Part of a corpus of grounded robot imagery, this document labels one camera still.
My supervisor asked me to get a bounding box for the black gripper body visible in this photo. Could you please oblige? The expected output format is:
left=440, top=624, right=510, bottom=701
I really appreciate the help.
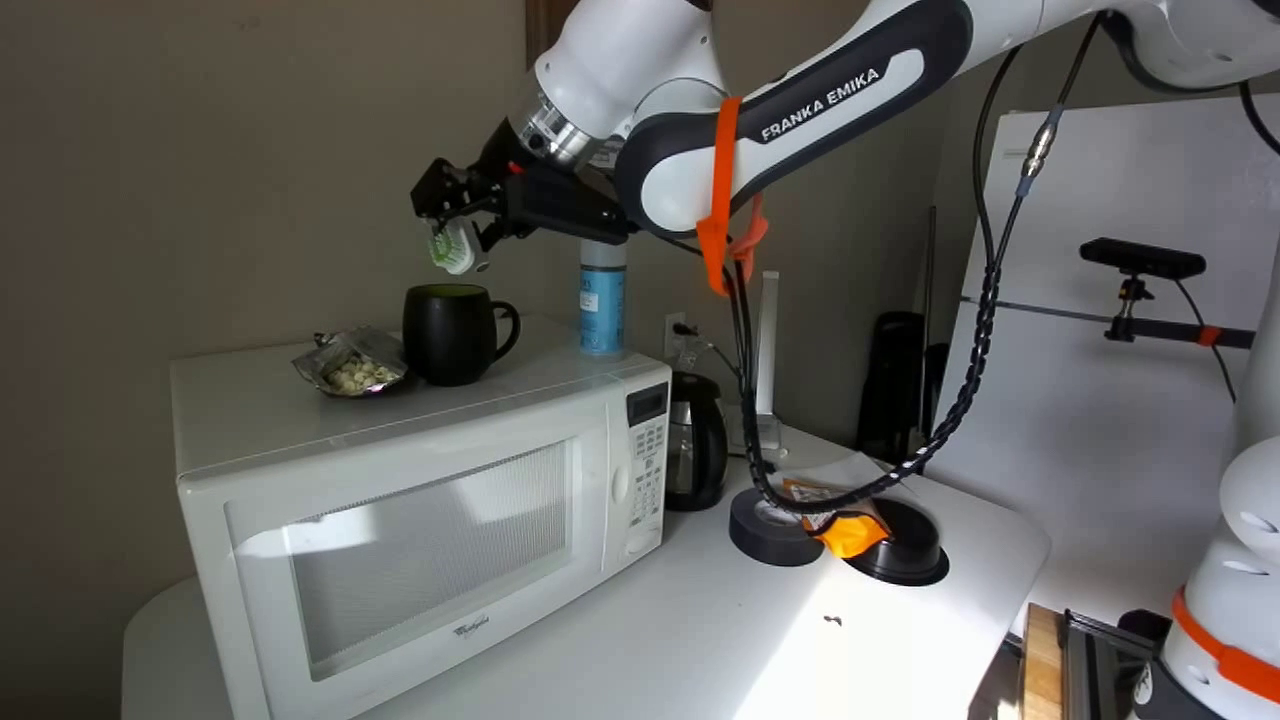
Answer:
left=461, top=124, right=635, bottom=250

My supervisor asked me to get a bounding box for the green white scrub brush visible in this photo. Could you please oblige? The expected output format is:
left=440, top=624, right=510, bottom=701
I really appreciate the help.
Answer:
left=430, top=220, right=485, bottom=278

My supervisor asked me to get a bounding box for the black mug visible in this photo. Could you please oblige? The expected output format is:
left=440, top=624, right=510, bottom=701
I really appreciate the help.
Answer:
left=404, top=285, right=522, bottom=387

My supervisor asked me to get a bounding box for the blue white soap bottle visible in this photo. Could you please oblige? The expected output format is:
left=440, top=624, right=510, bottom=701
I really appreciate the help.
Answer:
left=579, top=239, right=630, bottom=355

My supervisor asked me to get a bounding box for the crumpled clear plastic bag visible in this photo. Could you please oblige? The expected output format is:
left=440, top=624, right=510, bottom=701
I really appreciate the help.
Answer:
left=294, top=327, right=409, bottom=400

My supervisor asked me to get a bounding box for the black electric kettle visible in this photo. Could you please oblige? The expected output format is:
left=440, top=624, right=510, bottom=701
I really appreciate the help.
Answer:
left=663, top=372, right=730, bottom=514

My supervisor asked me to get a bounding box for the white microwave oven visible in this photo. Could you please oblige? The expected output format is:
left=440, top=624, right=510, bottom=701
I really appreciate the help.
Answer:
left=171, top=327, right=673, bottom=720

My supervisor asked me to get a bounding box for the grey tape roll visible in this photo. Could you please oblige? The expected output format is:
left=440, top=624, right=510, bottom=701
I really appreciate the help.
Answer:
left=730, top=488, right=826, bottom=570

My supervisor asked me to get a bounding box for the orange snack packet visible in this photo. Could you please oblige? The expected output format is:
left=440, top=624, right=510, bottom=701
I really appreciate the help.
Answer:
left=782, top=482, right=889, bottom=559

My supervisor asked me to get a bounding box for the black round bowl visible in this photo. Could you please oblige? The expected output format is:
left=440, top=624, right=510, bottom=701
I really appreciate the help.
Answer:
left=852, top=495, right=948, bottom=588

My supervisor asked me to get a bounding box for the black corrugated cable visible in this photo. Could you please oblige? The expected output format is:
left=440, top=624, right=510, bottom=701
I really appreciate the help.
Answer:
left=715, top=13, right=1111, bottom=518

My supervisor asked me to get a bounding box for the black camera on stand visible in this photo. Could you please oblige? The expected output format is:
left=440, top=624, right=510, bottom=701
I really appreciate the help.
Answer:
left=1080, top=235, right=1254, bottom=349

